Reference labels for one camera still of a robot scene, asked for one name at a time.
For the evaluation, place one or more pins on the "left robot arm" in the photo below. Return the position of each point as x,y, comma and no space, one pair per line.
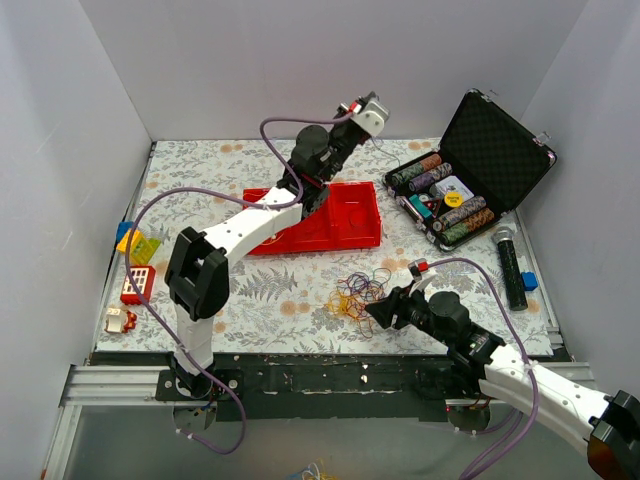
199,267

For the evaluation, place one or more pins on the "red plastic bin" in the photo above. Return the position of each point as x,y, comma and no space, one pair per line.
278,212
354,216
312,234

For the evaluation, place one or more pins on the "red white toy figure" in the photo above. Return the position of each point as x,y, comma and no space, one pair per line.
119,321

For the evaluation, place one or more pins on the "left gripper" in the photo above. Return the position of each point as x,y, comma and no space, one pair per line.
357,126

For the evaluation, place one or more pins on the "red white window brick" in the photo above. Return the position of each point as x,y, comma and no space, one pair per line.
138,285

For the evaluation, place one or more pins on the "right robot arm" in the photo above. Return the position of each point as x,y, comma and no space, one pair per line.
603,427

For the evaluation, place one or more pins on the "yellow toy brick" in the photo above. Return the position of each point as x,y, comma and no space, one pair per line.
134,244

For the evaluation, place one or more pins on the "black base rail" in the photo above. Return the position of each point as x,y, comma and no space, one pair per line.
312,386

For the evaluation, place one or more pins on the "black poker chip case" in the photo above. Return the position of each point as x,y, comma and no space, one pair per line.
484,167

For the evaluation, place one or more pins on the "red plastic bin middle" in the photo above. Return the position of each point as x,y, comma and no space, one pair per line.
312,234

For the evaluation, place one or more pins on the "red plastic bin right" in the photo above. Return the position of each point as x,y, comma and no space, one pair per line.
354,216

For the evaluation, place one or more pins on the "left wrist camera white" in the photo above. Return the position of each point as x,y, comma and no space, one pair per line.
368,113

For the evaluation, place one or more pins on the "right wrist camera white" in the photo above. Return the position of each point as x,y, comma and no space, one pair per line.
421,274

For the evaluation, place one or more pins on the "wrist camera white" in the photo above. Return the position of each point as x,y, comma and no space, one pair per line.
421,274
368,113

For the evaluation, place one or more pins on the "blue toy brick left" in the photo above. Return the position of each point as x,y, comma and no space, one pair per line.
122,229

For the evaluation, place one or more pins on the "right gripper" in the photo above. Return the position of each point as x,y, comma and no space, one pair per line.
396,310

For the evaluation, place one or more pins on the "red plastic bin left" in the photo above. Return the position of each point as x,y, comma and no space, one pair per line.
278,212

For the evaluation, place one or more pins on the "blue toy block right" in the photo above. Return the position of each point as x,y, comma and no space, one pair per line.
529,281

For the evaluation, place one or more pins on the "green toy brick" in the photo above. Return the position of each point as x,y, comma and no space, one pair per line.
150,247

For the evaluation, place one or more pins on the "black microphone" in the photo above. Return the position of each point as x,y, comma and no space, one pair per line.
513,282

